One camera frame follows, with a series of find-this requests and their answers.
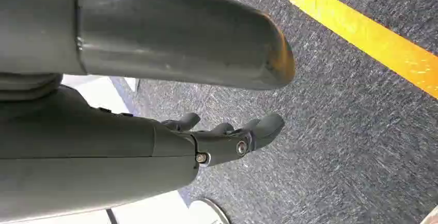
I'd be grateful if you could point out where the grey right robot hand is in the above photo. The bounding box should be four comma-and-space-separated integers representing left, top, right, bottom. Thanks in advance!
0, 0, 296, 224

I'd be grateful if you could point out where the white rounded foot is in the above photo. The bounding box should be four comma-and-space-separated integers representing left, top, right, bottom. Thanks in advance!
189, 198, 231, 224

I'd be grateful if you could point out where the yellow floor tape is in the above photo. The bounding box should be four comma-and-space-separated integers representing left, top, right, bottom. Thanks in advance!
287, 0, 438, 100

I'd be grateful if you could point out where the pale board corner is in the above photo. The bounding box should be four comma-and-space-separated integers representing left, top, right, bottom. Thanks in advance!
420, 206, 438, 224

